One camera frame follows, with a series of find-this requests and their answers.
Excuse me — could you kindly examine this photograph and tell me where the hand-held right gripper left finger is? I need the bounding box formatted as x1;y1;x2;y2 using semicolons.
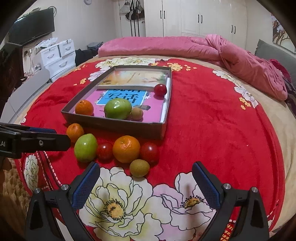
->
24;161;101;241

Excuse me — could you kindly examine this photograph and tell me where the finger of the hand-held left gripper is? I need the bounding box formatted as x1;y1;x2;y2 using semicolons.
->
21;134;71;154
0;123;57;135

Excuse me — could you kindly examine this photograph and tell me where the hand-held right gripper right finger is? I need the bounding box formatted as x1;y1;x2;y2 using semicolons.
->
192;161;270;241

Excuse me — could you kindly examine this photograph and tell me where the orange mandarin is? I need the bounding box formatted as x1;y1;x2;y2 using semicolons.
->
66;123;85;143
75;100;94;116
112;136;141;163

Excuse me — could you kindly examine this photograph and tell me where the green jujube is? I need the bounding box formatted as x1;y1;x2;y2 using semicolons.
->
104;98;133;120
74;134;98;163

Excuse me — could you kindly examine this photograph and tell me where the red cherry tomato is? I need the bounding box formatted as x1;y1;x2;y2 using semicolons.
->
96;142;114;161
140;142;160;164
154;84;167;97

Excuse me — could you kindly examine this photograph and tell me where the brown longan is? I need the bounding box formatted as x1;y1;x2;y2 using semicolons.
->
131;107;144;120
129;159;150;178

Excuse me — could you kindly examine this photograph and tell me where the shallow cardboard box tray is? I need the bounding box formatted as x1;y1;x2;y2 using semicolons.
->
61;65;173;140

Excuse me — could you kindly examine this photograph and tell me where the grey upholstered bench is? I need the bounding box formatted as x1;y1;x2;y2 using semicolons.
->
0;68;51;124

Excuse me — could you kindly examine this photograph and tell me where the red floral blanket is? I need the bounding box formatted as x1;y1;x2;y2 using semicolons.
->
14;57;286;241

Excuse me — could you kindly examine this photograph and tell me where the white drawer chest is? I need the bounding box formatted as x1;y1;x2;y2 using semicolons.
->
45;53;77;82

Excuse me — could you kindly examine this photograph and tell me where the small white drawer box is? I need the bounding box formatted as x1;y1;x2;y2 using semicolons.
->
40;44;62;65
58;39;75;57

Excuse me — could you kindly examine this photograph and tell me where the black garment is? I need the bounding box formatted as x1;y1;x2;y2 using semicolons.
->
75;49;99;66

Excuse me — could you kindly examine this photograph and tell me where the white plastic bag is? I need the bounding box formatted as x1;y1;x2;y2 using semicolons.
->
35;37;58;50

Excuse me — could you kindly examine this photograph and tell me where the pink cover book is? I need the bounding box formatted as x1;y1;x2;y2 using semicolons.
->
75;88;166;123

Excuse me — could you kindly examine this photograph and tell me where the dark clothes pile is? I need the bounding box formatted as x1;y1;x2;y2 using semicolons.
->
87;42;104;56

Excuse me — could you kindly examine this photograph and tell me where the sunflower cover book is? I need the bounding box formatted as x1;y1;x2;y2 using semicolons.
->
97;70;168;88

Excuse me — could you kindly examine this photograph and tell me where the black flat screen television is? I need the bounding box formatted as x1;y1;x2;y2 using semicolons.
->
8;8;55;45

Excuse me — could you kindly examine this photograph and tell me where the striped cloth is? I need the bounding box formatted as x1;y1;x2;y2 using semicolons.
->
283;76;296;107

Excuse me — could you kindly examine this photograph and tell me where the dark red cloth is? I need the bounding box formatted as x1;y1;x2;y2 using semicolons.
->
269;59;292;81

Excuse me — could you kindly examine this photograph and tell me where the pink duvet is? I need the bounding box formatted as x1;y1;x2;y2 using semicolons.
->
98;34;288;100

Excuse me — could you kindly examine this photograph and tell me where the white wardrobe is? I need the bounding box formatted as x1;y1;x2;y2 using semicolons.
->
143;0;248;41

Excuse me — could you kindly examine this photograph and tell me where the floral wall painting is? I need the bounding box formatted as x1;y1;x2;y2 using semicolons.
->
272;14;296;50

